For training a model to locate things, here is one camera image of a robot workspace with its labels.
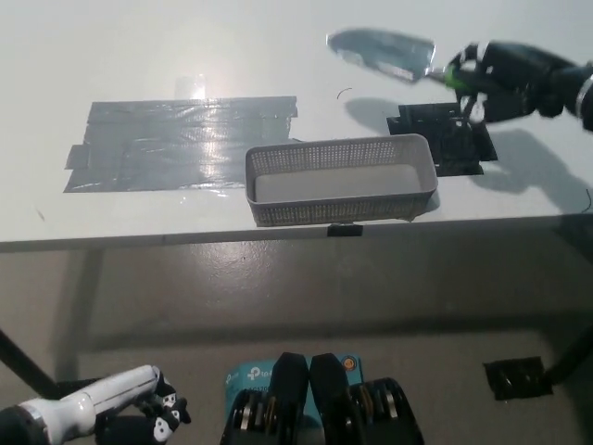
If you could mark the black robot body blocks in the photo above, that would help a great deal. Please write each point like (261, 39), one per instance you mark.
(331, 398)

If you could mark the grey perforated plastic basket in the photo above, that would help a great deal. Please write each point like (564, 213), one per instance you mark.
(333, 185)

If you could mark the teal router box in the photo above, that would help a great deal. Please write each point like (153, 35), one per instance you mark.
(248, 375)

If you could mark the grey duct tape patch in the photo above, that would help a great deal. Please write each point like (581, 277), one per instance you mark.
(171, 143)

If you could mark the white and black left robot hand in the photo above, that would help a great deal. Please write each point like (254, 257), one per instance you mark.
(116, 387)

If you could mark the small black tape strip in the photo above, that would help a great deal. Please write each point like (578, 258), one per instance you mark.
(345, 230)

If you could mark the black table leg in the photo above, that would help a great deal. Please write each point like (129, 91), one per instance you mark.
(574, 354)
(25, 368)

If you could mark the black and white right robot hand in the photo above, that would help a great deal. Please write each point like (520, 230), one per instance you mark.
(519, 79)

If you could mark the black tape patch on desk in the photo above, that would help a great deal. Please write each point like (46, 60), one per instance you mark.
(445, 143)

